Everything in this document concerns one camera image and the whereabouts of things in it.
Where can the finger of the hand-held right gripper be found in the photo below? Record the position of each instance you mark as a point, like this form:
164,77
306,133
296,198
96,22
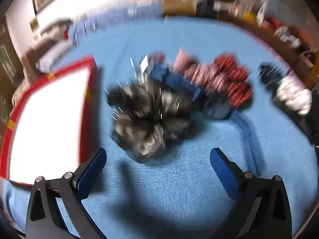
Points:
307,129

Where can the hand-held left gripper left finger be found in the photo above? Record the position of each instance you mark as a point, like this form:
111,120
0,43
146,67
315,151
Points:
91,176

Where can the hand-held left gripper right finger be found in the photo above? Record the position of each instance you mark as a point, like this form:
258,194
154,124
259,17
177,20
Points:
225,176

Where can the grey black scrunchie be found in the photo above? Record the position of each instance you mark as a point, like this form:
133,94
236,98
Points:
139,99
147,139

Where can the red box with white inside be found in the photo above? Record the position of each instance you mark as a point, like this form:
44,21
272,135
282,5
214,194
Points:
49,119

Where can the navy scrunchie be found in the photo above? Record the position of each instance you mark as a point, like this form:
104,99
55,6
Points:
216,105

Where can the red patterned scrunchie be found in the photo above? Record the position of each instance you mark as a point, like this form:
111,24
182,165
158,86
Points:
235,79

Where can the pink striped scrunchie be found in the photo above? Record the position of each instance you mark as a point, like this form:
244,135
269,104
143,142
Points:
197,71

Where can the blue scrunchie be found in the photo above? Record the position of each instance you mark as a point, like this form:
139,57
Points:
172,78

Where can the blue bed sheet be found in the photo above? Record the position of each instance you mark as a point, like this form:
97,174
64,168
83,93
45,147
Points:
174,191

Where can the grey pillow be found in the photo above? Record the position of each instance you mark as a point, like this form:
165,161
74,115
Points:
53,53

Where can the wooden wardrobe with glass doors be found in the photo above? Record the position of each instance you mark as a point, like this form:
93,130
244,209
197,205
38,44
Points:
6,52

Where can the blue plaid quilt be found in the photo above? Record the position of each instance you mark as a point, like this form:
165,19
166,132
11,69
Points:
112,22

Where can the cardboard box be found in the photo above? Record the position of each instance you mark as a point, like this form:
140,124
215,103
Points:
178,5

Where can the wooden bed frame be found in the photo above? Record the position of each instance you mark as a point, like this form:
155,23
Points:
281,44

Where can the small yellow wall picture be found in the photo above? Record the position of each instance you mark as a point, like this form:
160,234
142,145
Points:
34,25

